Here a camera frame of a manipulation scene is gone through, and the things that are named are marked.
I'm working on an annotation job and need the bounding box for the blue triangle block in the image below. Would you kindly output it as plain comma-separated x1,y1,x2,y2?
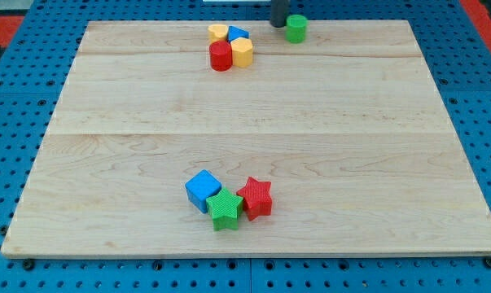
227,25,249,42

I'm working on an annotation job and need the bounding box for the red star block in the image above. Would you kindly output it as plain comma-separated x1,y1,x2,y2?
237,177,273,221

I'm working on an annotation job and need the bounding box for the dark grey cylindrical pusher tip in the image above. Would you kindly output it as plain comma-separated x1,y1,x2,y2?
270,0,290,28

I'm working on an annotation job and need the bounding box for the yellow heart block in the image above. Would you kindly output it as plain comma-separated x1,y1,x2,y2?
208,24,229,44

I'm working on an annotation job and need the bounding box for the blue cube block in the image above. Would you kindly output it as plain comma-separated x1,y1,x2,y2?
185,169,221,213

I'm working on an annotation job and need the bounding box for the red cylinder block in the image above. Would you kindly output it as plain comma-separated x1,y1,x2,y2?
208,41,233,72

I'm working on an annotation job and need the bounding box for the wooden board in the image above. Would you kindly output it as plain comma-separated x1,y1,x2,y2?
1,20,491,260

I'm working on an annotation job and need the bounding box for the yellow hexagon block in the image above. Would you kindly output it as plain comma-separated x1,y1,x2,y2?
230,37,253,68

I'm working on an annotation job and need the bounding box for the green star block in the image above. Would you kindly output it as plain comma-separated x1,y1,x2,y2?
206,187,243,231

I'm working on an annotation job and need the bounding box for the green cylinder block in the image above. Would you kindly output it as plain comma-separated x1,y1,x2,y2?
285,15,308,44

